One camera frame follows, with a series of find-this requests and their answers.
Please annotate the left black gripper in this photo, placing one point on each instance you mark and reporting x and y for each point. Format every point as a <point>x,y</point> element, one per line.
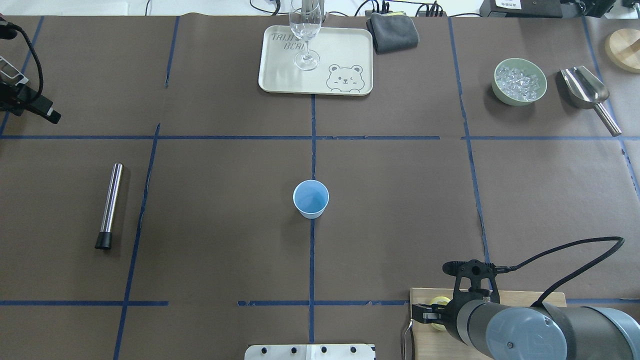
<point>36,102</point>

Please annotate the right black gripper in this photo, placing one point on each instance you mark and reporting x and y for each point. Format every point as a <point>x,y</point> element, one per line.
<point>446,314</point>

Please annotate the steel muddler black tip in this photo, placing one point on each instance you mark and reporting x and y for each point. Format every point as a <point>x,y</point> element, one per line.
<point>105,234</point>

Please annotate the light blue cup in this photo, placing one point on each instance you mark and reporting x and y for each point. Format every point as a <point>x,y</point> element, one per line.
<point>310,198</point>

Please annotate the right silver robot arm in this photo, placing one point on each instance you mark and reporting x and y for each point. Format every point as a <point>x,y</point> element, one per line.
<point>600,333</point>

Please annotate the wooden cup tree stand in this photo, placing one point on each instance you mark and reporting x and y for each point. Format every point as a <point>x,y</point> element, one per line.
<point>622,47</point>

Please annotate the bamboo cutting board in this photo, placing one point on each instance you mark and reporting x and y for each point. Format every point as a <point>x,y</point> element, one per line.
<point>488,330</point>

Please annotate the green bowl of ice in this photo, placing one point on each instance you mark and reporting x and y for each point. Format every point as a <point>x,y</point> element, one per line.
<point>518,82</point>

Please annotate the steel ice scoop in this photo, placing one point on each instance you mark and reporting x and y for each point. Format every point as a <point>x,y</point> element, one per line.
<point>586,91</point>

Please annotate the grey folded cloth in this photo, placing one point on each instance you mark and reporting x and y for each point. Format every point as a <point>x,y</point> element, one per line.
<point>392,32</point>

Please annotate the black power strip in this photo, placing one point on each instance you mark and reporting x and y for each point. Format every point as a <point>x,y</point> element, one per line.
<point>412,8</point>

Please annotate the clear wine glass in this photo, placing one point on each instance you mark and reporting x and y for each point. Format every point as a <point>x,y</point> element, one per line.
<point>305,22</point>

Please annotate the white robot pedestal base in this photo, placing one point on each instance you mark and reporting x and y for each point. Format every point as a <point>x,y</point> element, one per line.
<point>338,351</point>

